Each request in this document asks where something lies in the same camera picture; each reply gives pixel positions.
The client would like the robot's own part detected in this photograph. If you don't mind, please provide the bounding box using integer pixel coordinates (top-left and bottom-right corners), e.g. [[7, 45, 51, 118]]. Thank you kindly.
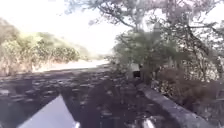
[[142, 118, 156, 128]]

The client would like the grey concrete kerb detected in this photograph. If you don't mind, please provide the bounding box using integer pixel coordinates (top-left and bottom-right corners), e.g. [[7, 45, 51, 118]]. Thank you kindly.
[[138, 84, 214, 128]]

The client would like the row of bushes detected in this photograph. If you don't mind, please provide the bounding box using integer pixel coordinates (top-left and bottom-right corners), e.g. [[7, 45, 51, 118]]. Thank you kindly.
[[0, 18, 93, 77]]

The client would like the large leafy tree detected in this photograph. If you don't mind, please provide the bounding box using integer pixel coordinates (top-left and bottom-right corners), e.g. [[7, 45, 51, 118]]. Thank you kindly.
[[66, 0, 224, 84]]

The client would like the grey asphalt road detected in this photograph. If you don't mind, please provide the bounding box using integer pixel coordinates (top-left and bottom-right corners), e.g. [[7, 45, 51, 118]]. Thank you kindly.
[[0, 59, 174, 128]]

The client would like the dry brush verge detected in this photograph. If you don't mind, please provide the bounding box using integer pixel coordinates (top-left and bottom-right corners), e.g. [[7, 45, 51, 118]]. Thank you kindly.
[[149, 66, 224, 128]]

